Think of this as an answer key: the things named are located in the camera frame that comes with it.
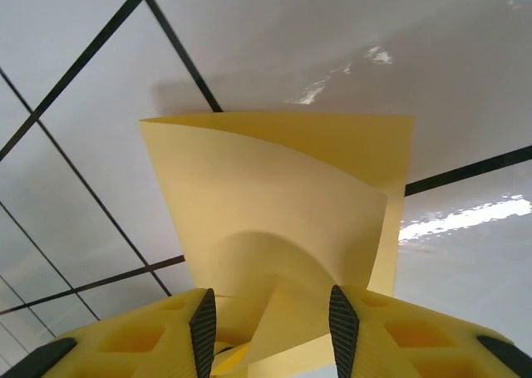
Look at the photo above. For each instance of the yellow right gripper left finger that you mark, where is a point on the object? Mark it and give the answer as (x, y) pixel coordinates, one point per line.
(124, 345)

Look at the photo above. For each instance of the yellow cloth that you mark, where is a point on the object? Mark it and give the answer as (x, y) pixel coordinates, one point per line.
(270, 195)

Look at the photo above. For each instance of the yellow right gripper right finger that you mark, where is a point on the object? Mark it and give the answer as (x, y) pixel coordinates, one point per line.
(415, 345)

